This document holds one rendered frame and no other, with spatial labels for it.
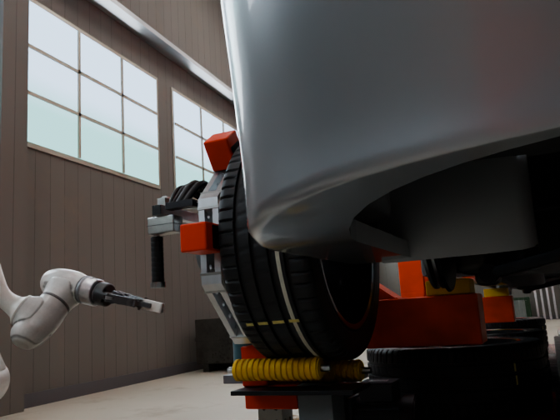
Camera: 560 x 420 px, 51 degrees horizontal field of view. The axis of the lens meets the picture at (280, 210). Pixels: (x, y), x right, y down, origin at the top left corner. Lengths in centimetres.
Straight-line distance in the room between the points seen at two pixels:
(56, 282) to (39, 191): 405
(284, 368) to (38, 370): 449
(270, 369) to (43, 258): 455
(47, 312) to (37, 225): 403
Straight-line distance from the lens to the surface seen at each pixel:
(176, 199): 167
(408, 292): 399
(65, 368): 615
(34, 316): 193
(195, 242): 143
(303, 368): 154
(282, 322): 144
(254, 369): 159
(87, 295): 195
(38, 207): 598
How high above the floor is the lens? 65
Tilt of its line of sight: 10 degrees up
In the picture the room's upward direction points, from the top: 4 degrees counter-clockwise
